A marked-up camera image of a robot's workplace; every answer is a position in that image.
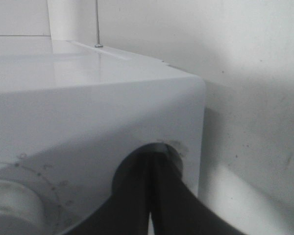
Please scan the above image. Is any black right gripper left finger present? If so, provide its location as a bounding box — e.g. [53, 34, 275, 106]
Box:
[68, 144, 153, 235]

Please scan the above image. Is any white lower timer knob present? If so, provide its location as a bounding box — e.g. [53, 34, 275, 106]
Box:
[0, 180, 45, 235]

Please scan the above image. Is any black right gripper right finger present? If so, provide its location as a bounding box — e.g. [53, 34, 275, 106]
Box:
[150, 144, 242, 235]

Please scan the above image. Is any white microwave oven body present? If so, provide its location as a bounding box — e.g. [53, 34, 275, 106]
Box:
[0, 36, 206, 235]

